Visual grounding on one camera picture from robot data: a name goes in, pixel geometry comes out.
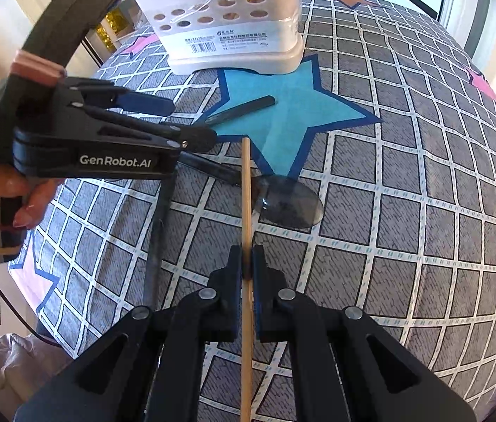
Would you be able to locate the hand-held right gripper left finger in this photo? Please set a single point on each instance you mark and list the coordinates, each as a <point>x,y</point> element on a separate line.
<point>235,268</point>

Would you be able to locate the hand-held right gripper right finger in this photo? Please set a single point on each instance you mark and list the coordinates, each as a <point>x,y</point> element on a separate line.
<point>259,268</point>

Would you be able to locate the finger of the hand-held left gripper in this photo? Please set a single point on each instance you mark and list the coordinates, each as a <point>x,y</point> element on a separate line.
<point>151,104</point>
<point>195,137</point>

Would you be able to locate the wooden chopstick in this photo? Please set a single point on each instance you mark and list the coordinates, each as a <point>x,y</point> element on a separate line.
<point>246,206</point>

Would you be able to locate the dark translucent plastic spoon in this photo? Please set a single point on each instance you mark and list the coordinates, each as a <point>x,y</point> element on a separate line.
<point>259,103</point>
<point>292,204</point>

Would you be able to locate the gold foil pack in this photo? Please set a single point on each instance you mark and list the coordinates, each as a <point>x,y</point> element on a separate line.
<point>111,30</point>

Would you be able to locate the grey checked star tablecloth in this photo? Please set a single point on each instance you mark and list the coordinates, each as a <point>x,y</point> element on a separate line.
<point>384,184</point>

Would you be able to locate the grey crumpled cloth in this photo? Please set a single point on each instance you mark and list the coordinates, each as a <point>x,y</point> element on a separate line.
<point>10,369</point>

